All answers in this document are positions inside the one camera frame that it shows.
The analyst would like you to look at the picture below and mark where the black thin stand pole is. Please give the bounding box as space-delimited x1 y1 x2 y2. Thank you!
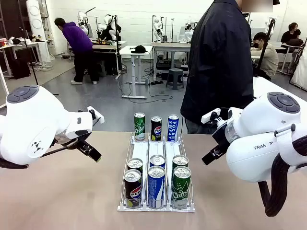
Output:
18 0 39 86

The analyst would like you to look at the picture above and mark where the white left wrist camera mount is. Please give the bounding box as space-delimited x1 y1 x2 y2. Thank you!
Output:
87 106 105 125

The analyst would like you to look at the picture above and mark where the white black humanoid robot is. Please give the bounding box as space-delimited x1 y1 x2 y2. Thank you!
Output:
97 14 122 42

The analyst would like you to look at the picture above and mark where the black cap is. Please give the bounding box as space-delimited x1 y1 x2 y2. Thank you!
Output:
131 45 148 54

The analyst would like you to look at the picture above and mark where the black bag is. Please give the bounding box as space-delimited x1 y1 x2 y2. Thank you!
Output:
11 58 31 80

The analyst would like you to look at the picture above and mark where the blue Pocari Sweat can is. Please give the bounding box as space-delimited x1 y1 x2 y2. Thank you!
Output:
147 165 166 208
167 114 180 142
149 154 166 168

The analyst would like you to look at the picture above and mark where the white standing desk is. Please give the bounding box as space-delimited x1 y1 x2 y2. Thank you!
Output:
119 45 154 99

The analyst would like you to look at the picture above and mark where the green Chilsung cider can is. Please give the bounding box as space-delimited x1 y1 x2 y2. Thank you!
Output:
172 154 189 168
134 112 146 141
171 165 192 208

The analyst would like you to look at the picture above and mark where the grey wall electrical panel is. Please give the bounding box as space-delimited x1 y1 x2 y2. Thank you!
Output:
40 0 57 55

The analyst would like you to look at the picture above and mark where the black Pepsi can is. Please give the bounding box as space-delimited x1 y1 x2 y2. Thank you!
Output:
127 158 143 173
123 169 142 209
151 116 163 141

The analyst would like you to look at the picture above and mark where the seated person in black top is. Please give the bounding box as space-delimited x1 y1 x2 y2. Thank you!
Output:
280 23 304 46

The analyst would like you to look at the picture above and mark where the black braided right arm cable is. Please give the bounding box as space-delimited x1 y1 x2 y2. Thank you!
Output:
258 135 307 218

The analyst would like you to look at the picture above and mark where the wooden-top work table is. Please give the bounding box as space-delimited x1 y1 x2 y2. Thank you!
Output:
92 40 127 75

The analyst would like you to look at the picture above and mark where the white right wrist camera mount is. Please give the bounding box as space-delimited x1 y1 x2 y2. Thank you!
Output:
201 107 227 127

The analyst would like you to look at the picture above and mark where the person in purple hoodie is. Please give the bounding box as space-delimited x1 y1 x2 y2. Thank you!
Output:
54 18 100 85

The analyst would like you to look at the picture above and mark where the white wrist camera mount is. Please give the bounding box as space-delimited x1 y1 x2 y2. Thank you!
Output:
201 107 227 127
87 106 105 125

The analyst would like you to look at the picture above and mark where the black tripod stand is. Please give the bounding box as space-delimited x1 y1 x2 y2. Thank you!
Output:
255 18 276 78

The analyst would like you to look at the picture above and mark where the seated person with face mask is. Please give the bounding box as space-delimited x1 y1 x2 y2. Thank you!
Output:
251 32 279 81

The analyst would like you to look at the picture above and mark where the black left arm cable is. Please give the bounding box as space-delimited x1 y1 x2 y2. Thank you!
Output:
0 140 81 170

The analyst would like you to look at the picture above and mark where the white can dispenser rack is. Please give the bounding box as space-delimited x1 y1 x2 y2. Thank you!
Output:
117 132 196 213

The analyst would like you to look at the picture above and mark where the person in dark jacket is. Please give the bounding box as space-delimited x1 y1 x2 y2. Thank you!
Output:
180 0 255 135

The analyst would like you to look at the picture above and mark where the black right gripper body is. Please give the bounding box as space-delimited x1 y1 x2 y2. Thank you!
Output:
212 123 233 150

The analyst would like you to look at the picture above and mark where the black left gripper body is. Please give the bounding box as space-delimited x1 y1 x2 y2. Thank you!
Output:
53 134 90 150

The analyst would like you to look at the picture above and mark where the grey-framed work table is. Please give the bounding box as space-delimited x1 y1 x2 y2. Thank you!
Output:
151 42 192 82

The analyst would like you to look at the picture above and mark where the grey plastic stool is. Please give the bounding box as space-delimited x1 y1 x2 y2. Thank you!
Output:
165 68 185 91

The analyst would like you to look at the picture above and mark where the white tower air conditioner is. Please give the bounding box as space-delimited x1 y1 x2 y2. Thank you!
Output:
25 0 51 63

